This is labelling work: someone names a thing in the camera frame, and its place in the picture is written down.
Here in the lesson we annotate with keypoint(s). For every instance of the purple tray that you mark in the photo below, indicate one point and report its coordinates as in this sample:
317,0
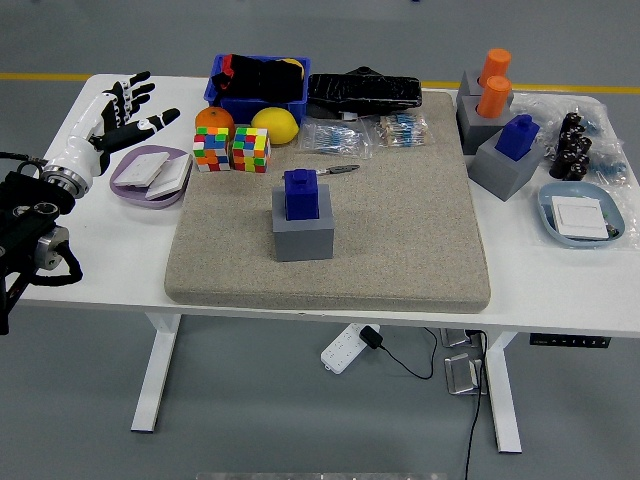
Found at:
121,162

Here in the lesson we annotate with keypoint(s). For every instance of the orange fruit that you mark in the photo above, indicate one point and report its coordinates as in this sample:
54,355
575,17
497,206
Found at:
215,119

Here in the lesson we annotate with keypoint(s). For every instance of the blue plastic bin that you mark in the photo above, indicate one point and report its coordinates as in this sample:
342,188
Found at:
265,107

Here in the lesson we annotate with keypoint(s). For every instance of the black table control panel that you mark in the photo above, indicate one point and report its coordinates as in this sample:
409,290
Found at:
570,341

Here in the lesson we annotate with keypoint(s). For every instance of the white power strip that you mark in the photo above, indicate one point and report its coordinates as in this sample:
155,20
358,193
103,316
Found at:
342,350

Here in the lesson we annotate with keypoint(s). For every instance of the yellow round object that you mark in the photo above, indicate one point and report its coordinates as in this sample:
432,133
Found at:
295,67

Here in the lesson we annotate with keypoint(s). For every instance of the blue square seal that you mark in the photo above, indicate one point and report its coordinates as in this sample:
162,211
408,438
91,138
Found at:
517,137
301,197

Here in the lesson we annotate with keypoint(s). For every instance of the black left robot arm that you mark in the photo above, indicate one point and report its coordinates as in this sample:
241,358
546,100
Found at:
25,220

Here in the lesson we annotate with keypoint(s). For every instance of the black wrapped keyboard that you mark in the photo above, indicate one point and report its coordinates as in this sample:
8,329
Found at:
360,92

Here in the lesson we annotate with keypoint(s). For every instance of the grey cube seal holder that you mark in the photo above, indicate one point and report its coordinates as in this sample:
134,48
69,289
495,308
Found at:
475,132
305,245
469,85
495,172

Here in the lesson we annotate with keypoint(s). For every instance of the small metal bracket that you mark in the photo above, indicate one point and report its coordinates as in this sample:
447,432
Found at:
457,337

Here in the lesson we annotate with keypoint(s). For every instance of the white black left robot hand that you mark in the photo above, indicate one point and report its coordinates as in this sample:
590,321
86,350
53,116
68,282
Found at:
82,140

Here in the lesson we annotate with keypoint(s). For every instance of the large colourful puzzle cube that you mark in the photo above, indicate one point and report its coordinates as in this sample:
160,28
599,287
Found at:
250,150

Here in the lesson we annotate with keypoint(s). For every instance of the large metal bracket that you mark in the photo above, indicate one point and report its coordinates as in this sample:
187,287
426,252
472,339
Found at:
462,375

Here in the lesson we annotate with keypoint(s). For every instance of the orange cylinder seal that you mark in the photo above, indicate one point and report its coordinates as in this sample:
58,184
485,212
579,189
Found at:
495,65
494,97

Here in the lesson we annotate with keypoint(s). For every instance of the black power adapter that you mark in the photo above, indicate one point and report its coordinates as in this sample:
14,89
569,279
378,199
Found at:
371,337

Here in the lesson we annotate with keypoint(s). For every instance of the bag of brown blue resistors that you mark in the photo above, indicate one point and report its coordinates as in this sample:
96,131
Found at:
400,129

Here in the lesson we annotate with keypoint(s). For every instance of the yellow lemon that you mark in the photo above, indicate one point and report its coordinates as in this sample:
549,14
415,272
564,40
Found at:
275,125

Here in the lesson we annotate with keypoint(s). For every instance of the white table leg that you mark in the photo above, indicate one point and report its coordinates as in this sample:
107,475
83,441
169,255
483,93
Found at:
502,400
155,375

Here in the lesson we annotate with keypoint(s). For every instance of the small colourful puzzle cube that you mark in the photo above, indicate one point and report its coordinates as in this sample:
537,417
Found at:
212,147

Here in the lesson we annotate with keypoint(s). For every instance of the light blue tray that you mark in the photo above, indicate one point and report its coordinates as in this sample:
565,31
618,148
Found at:
575,189

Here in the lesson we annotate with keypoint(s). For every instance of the black cloth gloves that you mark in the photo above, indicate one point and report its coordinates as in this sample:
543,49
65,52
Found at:
260,75

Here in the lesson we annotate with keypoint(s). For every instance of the grey-brown mat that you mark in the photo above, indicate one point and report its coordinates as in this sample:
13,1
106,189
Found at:
390,225

